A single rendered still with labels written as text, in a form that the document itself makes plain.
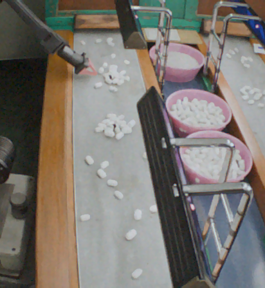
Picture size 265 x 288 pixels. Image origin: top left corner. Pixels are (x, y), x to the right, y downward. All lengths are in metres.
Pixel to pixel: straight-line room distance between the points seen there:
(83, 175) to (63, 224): 0.24
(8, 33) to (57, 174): 2.09
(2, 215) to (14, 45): 1.95
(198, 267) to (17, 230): 0.99
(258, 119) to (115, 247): 0.88
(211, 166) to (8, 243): 0.78
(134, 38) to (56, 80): 0.49
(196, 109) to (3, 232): 0.90
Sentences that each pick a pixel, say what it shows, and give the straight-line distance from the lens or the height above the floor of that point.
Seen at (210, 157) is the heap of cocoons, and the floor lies 0.74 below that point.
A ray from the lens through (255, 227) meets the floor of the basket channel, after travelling 1.49.
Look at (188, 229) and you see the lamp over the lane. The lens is 0.85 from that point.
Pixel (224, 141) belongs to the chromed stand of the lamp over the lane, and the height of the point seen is 1.12.
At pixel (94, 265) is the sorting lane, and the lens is 1.23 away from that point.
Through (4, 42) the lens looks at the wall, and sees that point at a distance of 3.42.
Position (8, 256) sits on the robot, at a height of 0.46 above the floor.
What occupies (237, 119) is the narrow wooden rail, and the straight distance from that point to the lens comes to 1.78.
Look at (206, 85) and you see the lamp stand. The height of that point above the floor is 0.71.
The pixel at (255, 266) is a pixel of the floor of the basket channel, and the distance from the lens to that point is 1.39.
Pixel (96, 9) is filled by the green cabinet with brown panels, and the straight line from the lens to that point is 2.33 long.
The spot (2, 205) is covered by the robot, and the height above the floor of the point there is 0.48.
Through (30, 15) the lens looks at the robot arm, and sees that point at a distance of 1.88.
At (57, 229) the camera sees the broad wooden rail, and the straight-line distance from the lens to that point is 1.28.
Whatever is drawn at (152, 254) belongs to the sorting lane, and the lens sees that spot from 1.26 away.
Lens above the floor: 1.75
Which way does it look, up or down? 39 degrees down
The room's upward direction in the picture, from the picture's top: 6 degrees clockwise
